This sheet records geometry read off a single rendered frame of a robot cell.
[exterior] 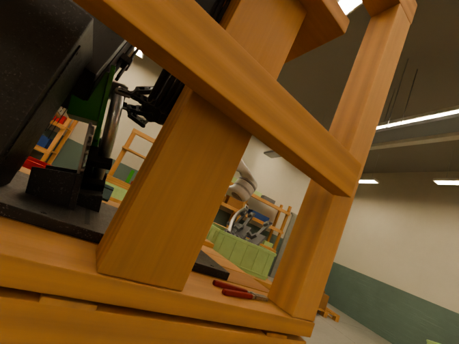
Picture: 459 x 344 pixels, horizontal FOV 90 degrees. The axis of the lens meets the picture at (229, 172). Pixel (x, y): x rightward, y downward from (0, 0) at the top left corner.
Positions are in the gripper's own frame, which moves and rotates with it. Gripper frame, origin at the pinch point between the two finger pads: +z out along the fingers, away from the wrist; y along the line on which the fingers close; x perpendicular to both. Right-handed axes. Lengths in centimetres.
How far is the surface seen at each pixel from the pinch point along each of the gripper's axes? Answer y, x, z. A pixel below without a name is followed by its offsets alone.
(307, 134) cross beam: 23.7, 31.0, -31.0
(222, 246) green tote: -66, 7, -68
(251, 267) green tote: -70, 18, -88
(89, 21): 19.4, 12.1, 8.6
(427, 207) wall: -99, -142, -775
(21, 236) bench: -2.8, 40.6, 9.7
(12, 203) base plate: -6.2, 32.9, 13.0
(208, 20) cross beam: 30.8, 24.0, -6.5
